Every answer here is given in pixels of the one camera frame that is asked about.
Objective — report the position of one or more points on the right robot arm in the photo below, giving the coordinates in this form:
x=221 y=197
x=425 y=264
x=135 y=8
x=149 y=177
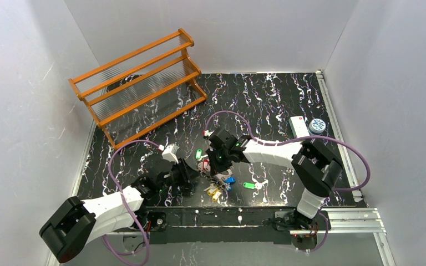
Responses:
x=315 y=164

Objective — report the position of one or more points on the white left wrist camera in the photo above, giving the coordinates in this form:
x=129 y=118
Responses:
x=169 y=153

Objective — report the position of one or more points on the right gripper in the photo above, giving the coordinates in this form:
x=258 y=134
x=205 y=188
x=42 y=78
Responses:
x=218 y=164

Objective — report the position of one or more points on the orange wooden shelf rack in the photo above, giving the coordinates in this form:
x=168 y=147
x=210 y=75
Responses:
x=142 y=90

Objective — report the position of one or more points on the yellow key tag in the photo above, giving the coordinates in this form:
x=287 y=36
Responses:
x=214 y=192

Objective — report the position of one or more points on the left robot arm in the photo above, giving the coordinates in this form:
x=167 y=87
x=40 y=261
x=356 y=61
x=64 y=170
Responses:
x=79 y=221

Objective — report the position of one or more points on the red key tag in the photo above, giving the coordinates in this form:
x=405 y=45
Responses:
x=205 y=164

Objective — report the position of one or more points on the green key tag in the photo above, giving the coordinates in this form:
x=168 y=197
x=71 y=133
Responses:
x=252 y=186
x=198 y=154

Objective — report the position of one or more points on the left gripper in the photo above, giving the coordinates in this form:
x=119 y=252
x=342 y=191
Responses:
x=185 y=175

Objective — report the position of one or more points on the blue white round tin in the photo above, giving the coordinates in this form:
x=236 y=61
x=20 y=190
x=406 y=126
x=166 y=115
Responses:
x=317 y=126

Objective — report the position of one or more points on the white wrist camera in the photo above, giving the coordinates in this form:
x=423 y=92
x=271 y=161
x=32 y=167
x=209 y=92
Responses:
x=169 y=153
x=207 y=134

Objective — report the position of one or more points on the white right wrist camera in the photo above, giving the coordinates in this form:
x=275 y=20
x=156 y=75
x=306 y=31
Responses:
x=207 y=134

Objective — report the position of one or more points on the loose green key tag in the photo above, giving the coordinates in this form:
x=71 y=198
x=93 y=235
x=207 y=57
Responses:
x=252 y=186

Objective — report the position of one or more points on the white green small box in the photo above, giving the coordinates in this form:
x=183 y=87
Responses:
x=298 y=126

